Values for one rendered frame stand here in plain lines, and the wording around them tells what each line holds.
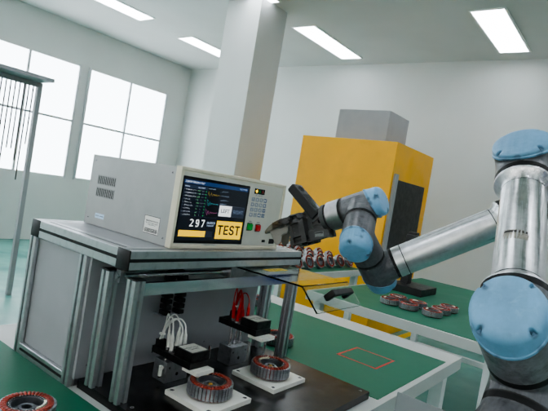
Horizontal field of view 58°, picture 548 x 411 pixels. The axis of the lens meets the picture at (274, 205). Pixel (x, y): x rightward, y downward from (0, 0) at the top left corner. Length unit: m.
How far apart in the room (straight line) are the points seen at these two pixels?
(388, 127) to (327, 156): 0.69
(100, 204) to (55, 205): 6.77
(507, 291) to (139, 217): 0.89
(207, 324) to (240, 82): 4.09
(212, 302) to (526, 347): 0.99
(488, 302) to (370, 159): 4.13
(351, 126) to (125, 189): 4.19
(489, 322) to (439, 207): 5.75
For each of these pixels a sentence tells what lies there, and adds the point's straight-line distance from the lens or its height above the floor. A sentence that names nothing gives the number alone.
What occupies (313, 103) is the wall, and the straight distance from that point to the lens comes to 7.68.
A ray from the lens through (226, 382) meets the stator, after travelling 1.27.
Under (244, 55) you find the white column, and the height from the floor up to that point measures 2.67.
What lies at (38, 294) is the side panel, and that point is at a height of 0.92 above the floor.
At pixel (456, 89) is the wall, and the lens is 6.78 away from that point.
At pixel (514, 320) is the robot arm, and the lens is 0.84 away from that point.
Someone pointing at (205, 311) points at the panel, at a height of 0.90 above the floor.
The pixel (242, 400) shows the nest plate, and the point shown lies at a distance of 1.28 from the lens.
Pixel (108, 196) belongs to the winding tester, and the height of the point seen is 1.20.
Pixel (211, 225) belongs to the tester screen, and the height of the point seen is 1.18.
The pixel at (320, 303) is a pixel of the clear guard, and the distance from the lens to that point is 1.31.
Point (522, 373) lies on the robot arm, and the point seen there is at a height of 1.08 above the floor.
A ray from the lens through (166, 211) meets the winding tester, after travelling 1.25.
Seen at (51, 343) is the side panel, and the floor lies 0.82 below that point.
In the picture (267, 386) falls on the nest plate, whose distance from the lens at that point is 1.39.
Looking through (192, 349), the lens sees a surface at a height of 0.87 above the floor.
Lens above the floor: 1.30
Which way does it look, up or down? 2 degrees down
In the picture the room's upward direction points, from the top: 9 degrees clockwise
